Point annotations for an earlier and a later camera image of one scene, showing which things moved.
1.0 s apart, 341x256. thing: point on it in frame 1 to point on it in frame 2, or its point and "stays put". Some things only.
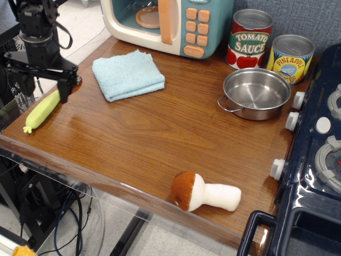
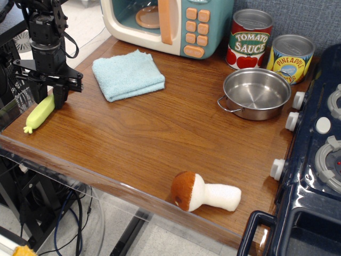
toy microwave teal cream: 194,29 stays put
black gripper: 42,57 to 49,64
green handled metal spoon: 41,110 stays put
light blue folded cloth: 128,74 stays put
